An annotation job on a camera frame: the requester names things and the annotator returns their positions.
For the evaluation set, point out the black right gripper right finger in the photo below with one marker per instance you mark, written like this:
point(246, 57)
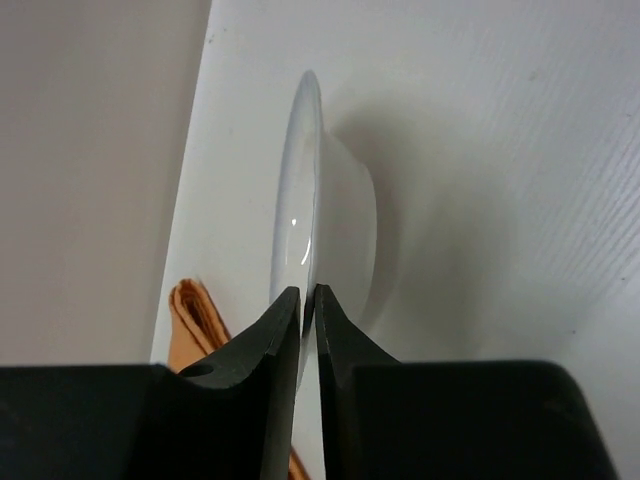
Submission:
point(385, 419)

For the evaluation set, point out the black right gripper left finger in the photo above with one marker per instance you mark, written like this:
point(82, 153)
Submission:
point(89, 422)

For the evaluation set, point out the orange cloth napkin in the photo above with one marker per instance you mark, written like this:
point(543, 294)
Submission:
point(195, 320)

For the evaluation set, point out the white paper plate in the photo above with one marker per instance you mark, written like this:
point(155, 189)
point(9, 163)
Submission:
point(325, 228)

